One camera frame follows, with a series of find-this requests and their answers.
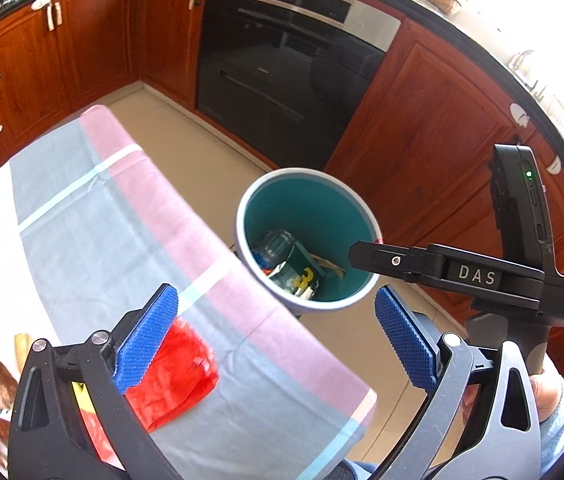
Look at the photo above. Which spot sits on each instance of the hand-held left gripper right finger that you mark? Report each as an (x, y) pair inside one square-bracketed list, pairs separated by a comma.
[(407, 340)]

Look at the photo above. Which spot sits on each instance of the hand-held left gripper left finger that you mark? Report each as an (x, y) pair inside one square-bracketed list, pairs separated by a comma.
[(144, 340)]

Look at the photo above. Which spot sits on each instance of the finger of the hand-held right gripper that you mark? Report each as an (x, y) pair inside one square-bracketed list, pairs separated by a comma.
[(392, 261)]

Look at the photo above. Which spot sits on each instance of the red plastic bag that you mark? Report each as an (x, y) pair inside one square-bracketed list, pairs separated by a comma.
[(182, 375)]

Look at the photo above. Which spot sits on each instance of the yellow red snack wrapper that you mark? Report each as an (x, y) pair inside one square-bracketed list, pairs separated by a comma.
[(79, 395)]

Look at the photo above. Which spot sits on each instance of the green cardboard box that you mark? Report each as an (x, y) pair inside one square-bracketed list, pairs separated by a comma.
[(297, 270)]

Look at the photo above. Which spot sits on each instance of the teal grey waste bin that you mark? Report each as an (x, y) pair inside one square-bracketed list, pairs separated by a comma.
[(312, 205)]

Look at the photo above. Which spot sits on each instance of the clear plastic water bottle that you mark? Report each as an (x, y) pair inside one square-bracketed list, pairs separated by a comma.
[(274, 250)]

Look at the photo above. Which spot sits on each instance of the person's right forearm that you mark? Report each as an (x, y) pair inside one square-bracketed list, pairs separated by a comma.
[(559, 440)]

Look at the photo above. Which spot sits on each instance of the person's right hand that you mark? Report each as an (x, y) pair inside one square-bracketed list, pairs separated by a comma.
[(544, 395)]

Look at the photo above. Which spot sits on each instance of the checkered pink grey tablecloth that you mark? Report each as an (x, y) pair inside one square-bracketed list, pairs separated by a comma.
[(112, 235)]

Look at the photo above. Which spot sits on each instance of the red-brown wooden kitchen cabinets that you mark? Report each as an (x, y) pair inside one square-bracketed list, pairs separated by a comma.
[(437, 135)]

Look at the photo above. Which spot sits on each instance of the white cabinet safety locks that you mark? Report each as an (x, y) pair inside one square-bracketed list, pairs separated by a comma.
[(519, 115)]

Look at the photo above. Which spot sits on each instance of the black built-in oven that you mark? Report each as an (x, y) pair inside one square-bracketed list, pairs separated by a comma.
[(282, 85)]

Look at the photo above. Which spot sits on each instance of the metal faucet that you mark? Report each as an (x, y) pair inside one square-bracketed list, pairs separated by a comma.
[(522, 60)]

